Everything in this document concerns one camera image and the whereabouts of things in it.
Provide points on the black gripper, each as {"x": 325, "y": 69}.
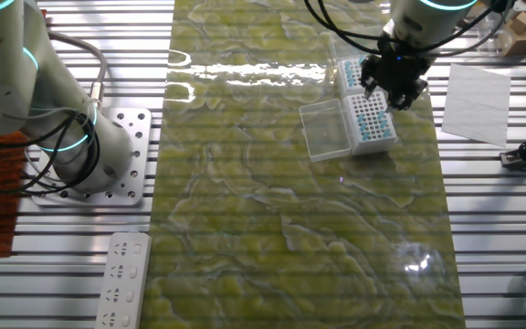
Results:
{"x": 395, "y": 73}

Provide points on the clear plastic cup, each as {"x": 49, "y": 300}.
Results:
{"x": 496, "y": 41}

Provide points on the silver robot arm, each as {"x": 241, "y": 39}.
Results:
{"x": 16, "y": 68}

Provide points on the white pipette tip holder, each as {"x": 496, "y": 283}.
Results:
{"x": 343, "y": 89}
{"x": 377, "y": 146}

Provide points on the white paper sheet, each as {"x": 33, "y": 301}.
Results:
{"x": 475, "y": 105}

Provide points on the green marble pattern mat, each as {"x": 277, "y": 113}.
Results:
{"x": 267, "y": 205}

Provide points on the wooden block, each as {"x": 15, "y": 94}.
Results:
{"x": 523, "y": 39}

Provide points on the white power strip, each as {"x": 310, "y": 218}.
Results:
{"x": 123, "y": 256}

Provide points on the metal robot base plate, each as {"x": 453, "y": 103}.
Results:
{"x": 137, "y": 151}

